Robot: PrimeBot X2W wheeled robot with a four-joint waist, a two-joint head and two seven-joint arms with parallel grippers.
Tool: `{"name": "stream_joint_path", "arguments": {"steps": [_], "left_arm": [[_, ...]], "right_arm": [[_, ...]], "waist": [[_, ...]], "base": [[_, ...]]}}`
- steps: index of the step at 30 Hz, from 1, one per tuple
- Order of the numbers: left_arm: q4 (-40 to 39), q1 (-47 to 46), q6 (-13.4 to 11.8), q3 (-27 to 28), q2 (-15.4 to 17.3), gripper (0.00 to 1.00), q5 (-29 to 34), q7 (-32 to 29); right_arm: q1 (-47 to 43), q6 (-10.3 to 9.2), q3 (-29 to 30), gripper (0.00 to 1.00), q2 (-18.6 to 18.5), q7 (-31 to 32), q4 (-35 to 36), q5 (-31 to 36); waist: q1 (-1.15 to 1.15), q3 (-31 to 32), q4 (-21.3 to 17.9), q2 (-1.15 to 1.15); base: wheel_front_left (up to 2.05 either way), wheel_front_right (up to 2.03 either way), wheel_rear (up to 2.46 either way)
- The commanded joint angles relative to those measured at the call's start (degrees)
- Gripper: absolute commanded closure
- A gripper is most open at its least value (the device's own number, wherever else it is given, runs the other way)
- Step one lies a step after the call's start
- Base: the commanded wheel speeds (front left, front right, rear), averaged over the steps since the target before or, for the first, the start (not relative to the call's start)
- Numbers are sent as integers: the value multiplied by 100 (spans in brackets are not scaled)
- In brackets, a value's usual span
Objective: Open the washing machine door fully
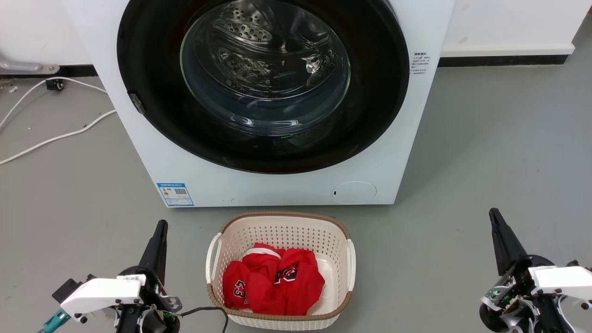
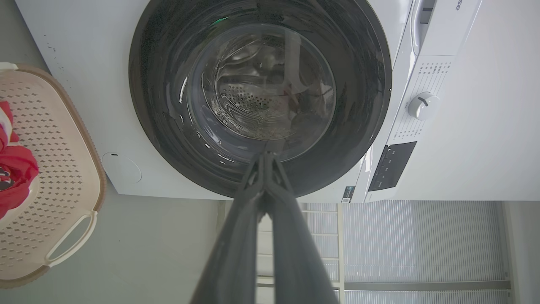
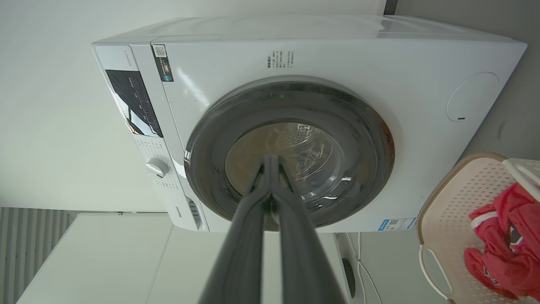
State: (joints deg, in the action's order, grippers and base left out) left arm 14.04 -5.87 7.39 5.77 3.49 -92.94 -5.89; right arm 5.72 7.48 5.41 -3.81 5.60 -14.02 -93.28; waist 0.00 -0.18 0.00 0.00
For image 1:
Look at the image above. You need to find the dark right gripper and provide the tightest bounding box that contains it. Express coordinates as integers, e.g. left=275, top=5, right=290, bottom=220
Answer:
left=479, top=208, right=576, bottom=333

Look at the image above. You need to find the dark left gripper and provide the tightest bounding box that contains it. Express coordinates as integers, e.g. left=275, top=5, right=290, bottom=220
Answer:
left=115, top=220, right=183, bottom=333

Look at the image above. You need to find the white front-load washing machine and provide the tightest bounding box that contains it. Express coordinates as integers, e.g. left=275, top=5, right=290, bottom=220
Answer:
left=62, top=0, right=457, bottom=208

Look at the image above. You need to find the round black glass washer door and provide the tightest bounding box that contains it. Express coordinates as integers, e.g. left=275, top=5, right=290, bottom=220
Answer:
left=117, top=0, right=410, bottom=175

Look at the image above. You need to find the blue energy label sticker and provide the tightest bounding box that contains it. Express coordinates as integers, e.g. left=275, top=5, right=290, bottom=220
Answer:
left=156, top=182, right=195, bottom=207

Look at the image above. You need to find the red basketball jersey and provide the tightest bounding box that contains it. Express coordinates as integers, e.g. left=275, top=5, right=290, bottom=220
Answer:
left=222, top=242, right=326, bottom=316

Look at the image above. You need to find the white plastic laundry basket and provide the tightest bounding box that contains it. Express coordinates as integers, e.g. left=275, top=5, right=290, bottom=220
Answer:
left=205, top=211, right=357, bottom=331

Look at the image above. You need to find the round white filter cover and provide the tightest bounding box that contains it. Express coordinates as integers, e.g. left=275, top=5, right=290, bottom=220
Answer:
left=332, top=181, right=377, bottom=205

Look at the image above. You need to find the white text warning sticker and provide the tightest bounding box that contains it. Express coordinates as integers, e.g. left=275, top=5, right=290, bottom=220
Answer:
left=410, top=51, right=432, bottom=76

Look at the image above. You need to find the steel perforated washer drum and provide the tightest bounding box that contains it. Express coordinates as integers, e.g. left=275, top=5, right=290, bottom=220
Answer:
left=181, top=0, right=351, bottom=136

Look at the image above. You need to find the thin black left gripper cable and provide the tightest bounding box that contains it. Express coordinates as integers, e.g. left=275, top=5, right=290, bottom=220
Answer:
left=179, top=306, right=229, bottom=333

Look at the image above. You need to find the white floor cable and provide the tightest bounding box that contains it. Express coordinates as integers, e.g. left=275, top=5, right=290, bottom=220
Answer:
left=0, top=109, right=117, bottom=166
left=0, top=76, right=108, bottom=131

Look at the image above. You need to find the grey washer door handle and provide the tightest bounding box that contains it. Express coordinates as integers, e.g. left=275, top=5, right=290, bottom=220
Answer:
left=128, top=92, right=147, bottom=116

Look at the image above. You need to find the grey metal floor bracket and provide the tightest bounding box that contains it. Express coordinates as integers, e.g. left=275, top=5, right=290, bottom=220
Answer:
left=0, top=55, right=61, bottom=76

